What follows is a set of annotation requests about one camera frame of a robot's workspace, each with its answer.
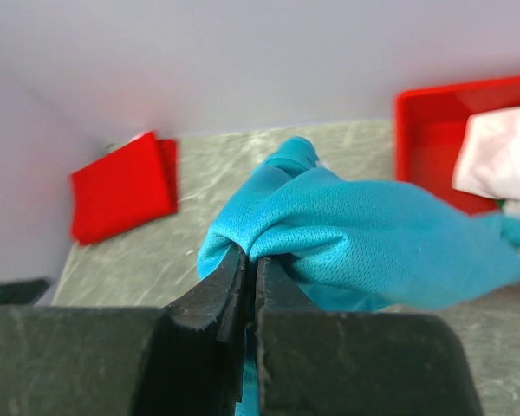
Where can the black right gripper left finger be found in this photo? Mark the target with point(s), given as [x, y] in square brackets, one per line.
[182, 359]

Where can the teal t-shirt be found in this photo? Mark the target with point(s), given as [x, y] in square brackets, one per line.
[358, 246]

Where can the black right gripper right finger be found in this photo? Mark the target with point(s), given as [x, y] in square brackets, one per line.
[314, 362]

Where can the red plastic bin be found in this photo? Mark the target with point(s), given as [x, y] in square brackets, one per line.
[429, 130]

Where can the folded red t-shirt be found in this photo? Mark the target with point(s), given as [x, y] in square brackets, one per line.
[128, 187]

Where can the crumpled white t-shirt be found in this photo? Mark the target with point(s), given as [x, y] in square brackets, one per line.
[488, 163]

